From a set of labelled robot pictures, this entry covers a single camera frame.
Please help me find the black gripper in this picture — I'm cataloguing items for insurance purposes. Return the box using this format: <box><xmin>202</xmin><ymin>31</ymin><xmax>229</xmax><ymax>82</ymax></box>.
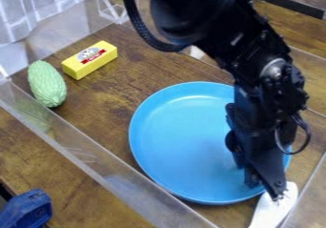
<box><xmin>223</xmin><ymin>101</ymin><xmax>313</xmax><ymax>202</ymax></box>

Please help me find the white toy fish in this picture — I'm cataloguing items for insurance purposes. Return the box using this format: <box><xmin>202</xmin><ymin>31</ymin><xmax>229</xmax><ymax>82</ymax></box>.
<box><xmin>249</xmin><ymin>181</ymin><xmax>298</xmax><ymax>228</ymax></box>

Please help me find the blue round tray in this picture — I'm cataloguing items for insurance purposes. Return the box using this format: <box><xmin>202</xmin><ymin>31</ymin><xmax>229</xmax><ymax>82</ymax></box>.
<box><xmin>127</xmin><ymin>81</ymin><xmax>293</xmax><ymax>206</ymax></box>

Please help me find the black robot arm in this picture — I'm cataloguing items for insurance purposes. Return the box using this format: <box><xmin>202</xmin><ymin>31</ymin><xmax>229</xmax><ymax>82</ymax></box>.
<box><xmin>136</xmin><ymin>0</ymin><xmax>310</xmax><ymax>199</ymax></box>

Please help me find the clear acrylic barrier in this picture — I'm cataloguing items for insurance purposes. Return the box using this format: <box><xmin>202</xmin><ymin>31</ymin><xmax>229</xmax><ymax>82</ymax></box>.
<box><xmin>0</xmin><ymin>0</ymin><xmax>326</xmax><ymax>228</ymax></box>

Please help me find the yellow rectangular block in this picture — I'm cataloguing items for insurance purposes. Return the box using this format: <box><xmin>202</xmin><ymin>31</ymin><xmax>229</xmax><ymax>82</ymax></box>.
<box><xmin>62</xmin><ymin>41</ymin><xmax>119</xmax><ymax>80</ymax></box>

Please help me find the blue clamp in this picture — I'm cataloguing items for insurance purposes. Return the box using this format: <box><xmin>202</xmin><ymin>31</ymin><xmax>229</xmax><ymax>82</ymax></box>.
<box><xmin>0</xmin><ymin>189</ymin><xmax>54</xmax><ymax>228</ymax></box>

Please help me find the green bumpy toy gourd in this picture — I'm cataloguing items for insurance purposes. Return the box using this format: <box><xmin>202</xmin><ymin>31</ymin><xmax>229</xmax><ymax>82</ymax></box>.
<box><xmin>28</xmin><ymin>60</ymin><xmax>68</xmax><ymax>108</ymax></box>

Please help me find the white checkered curtain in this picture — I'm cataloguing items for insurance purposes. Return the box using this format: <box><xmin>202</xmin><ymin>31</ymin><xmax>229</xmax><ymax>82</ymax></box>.
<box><xmin>0</xmin><ymin>0</ymin><xmax>86</xmax><ymax>46</ymax></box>

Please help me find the black cable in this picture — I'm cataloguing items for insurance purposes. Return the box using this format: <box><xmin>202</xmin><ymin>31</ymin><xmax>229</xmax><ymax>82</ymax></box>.
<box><xmin>119</xmin><ymin>0</ymin><xmax>188</xmax><ymax>53</ymax></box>

